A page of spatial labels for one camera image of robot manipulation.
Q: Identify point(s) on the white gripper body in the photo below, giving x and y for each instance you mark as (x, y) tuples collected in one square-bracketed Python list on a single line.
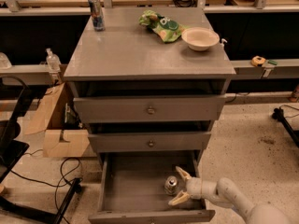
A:
[(195, 188)]

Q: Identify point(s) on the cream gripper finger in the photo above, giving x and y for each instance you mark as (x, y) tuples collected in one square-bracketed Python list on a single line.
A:
[(182, 197), (184, 175)]

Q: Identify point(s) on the silver 7up can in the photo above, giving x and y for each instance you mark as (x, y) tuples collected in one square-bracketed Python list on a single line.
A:
[(170, 185)]

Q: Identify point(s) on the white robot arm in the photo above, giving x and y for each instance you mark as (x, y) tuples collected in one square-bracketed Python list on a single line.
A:
[(225, 193)]

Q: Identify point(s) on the grey middle drawer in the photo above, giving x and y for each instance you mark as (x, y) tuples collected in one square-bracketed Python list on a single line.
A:
[(123, 142)]

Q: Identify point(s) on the grey drawer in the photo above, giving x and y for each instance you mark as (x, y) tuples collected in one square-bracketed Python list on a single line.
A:
[(123, 142), (149, 108), (132, 190)]

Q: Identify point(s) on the grey bottom drawer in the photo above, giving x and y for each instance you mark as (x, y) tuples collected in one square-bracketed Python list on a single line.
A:
[(132, 190)]

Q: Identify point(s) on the grey top drawer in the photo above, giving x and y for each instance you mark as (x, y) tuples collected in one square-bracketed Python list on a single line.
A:
[(149, 108)]

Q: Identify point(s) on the grey drawer cabinet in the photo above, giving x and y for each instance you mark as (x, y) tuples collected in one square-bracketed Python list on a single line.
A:
[(129, 60)]

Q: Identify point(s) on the tall blue energy drink can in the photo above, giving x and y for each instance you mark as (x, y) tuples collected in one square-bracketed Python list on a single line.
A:
[(97, 15)]

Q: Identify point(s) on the black stand leg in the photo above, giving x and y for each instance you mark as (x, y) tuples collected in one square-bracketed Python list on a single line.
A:
[(278, 114)]

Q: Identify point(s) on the cardboard box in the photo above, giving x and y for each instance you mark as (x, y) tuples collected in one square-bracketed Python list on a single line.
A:
[(61, 140)]

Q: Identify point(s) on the small white pump bottle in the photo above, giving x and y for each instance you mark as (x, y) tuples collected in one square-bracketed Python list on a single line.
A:
[(223, 43)]

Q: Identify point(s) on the white bowl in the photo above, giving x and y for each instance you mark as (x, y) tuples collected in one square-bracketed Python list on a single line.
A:
[(199, 38)]

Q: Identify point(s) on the small green object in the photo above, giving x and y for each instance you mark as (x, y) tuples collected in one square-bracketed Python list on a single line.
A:
[(272, 62)]

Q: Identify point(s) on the green chip bag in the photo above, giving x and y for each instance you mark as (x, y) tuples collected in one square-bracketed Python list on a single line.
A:
[(167, 29)]

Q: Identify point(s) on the clear sanitizer bottle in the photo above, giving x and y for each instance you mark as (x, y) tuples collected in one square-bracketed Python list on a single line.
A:
[(52, 60)]

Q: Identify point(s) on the black chair base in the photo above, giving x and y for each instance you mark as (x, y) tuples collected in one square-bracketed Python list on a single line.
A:
[(11, 152)]

